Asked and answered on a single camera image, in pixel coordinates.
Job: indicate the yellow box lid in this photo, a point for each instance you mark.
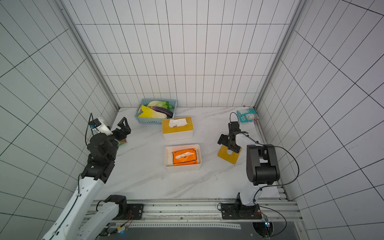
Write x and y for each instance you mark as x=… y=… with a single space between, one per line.
x=167 y=129
x=228 y=155

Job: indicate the orange tissue pack with sheet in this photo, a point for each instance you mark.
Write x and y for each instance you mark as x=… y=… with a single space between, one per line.
x=173 y=123

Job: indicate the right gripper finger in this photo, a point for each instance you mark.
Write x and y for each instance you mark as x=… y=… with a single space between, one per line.
x=235 y=148
x=223 y=140

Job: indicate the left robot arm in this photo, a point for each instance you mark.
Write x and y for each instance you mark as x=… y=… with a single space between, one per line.
x=103 y=149

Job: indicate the white tissue box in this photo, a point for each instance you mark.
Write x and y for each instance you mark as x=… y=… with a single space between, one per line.
x=174 y=136
x=169 y=159

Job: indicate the blue plastic basket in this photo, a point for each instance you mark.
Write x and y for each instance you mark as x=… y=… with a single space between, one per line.
x=153 y=121

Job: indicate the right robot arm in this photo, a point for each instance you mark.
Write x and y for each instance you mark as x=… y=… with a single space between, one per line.
x=261 y=168

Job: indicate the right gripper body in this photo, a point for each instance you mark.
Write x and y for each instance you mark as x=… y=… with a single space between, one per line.
x=229 y=139

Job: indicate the teal snack packet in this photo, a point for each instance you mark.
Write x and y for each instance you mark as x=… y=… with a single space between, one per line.
x=247 y=115

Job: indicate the aluminium mounting rail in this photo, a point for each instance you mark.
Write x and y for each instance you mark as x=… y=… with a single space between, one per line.
x=217 y=213

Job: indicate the yellow toy cabbage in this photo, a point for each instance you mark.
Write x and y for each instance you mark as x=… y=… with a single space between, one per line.
x=147 y=112

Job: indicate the green toy lettuce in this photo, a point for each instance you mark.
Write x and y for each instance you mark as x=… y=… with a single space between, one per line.
x=162 y=104

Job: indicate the purple toy eggplant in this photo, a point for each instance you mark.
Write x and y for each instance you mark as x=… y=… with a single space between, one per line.
x=168 y=113

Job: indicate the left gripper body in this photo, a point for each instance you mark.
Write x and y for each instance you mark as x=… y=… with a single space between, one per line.
x=118 y=135

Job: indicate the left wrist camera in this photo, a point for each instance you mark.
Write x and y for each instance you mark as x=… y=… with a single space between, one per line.
x=98 y=125

